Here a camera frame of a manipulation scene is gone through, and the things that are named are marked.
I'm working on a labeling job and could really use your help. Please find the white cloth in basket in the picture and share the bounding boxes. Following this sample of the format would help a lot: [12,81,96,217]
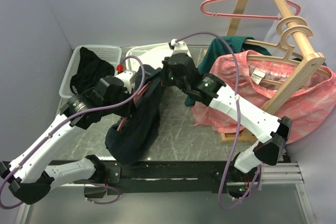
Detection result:
[126,43,172,69]

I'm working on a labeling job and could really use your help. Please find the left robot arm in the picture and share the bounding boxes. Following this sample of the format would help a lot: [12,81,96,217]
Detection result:
[1,70,136,205]

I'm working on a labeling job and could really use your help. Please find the wooden clothes rack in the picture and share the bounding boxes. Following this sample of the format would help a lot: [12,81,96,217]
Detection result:
[203,0,326,144]

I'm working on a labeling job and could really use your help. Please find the beige wooden hanger rear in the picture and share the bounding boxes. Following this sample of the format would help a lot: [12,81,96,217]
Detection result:
[244,16,313,60]

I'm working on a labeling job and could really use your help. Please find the green shorts on rack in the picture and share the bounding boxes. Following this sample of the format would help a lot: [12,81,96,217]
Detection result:
[183,36,274,107]

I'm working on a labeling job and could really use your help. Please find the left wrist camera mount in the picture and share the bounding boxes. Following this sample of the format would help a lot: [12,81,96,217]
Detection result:
[116,65,137,93]

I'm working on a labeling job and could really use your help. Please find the aluminium frame rail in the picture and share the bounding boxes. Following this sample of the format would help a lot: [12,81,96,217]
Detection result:
[15,163,315,223]

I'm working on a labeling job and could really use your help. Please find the dark navy shorts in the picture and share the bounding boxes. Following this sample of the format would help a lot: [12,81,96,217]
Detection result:
[105,65,164,165]

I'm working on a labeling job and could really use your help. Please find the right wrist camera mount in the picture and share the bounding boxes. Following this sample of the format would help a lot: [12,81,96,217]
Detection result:
[169,39,191,57]

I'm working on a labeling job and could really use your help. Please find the white plastic basket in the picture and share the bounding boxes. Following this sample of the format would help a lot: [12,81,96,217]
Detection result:
[125,41,195,78]

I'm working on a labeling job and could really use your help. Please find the pink hanger front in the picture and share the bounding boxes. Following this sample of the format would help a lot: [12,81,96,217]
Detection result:
[117,82,151,131]

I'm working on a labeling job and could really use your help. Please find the pink patterned shorts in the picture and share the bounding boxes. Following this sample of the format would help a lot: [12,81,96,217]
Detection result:
[191,50,336,145]

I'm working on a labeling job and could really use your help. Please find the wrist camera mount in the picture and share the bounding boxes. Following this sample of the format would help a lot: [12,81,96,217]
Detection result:
[169,39,191,57]
[116,65,137,93]

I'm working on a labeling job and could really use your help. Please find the grey plastic basket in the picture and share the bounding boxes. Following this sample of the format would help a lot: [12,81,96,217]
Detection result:
[59,45,122,99]

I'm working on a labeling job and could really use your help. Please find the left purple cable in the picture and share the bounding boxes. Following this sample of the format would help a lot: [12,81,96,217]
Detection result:
[0,55,145,209]

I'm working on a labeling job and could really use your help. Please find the black drawstring garment in basket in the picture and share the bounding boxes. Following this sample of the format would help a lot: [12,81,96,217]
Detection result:
[69,47,115,94]

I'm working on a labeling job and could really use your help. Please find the beige wooden hanger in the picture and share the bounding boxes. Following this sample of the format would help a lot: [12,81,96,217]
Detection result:
[244,16,313,60]
[248,24,334,80]

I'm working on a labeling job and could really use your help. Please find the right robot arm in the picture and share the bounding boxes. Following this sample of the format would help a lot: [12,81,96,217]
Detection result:
[162,53,292,182]

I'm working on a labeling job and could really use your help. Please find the beige wooden hanger front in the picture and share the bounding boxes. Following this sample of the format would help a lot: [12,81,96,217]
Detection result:
[248,24,334,80]

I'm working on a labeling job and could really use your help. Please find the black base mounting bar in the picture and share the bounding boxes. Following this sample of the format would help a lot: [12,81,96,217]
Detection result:
[72,159,260,196]

